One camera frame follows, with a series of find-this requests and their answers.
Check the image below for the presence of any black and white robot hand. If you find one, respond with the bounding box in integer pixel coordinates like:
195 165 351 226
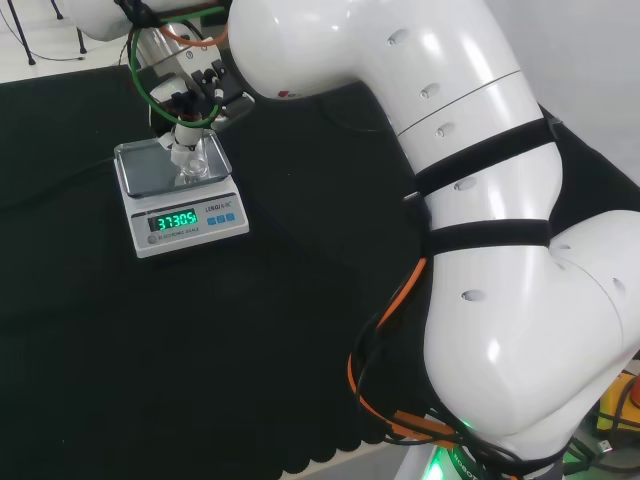
148 44 256 165

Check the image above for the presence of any clear glass 100 mL beaker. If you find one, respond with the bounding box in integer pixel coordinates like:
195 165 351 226
173 127 209 187

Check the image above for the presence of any white electronic balance steel pan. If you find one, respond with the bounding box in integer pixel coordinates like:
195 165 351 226
113 132 250 260

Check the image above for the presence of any black tripod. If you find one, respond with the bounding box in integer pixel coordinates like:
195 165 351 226
0 0 37 66
49 0 87 54

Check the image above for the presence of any black bench cloth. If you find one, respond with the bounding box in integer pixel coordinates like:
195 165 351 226
0 64 640 477

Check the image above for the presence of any yellow stop button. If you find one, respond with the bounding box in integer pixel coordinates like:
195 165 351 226
593 372 640 432

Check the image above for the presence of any green cable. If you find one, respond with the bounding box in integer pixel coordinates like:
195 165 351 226
126 0 232 126

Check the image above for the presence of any orange cable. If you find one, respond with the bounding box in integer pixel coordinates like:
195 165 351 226
346 257 471 447

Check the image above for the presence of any black arm strap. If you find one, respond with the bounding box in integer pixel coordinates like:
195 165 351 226
413 118 564 197
428 217 552 257

